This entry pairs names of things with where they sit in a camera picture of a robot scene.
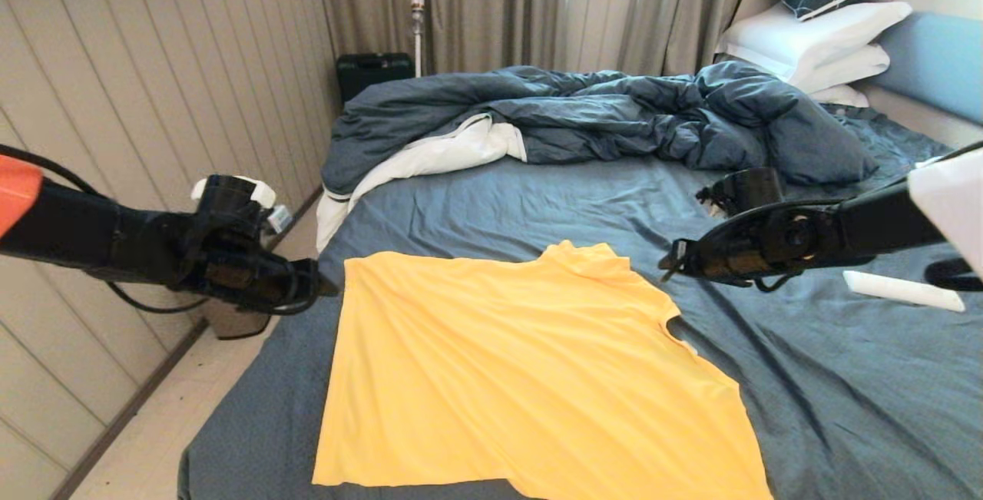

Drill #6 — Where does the beige bed headboard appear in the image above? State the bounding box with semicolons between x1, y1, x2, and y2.
731;0;983;151

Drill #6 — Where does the blue headboard pad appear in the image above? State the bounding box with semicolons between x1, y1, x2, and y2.
874;10;983;124

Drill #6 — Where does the narrow beige curtain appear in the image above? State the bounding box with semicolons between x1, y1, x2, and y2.
616;0;811;77

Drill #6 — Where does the white remote control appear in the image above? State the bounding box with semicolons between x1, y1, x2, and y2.
842;270;965;313

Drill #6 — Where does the white duvet lining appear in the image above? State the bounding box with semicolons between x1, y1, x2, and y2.
316;112;528;253

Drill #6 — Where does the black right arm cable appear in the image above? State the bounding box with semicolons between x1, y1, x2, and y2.
668;139;983;293

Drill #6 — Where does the wide beige curtain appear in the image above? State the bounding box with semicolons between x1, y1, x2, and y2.
313;0;569;75

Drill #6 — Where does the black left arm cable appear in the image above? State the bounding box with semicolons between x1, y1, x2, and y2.
0;144;212;315

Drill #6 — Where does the medium white pillow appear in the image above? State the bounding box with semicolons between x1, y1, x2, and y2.
788;42;894;93

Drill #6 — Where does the dark blue bed sheet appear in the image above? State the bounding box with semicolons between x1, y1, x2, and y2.
178;99;983;500

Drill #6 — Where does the crumpled dark blue duvet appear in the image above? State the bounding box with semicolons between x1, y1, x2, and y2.
322;61;880;195

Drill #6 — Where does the black suitcase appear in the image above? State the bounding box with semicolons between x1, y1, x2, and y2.
336;52;415;104

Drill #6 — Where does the beige trash bin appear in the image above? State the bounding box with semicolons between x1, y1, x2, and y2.
201;304;271;341

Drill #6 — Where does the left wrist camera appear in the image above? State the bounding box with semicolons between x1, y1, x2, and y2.
190;174;294;233

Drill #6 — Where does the large white pillow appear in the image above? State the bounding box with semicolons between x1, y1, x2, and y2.
717;0;915;83

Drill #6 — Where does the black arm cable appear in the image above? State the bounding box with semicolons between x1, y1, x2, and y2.
0;144;212;315
668;139;983;293

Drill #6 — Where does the small white pillow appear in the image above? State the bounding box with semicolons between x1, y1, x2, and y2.
808;82;873;107

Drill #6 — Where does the yellow t-shirt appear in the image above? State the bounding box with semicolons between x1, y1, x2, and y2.
312;240;775;500

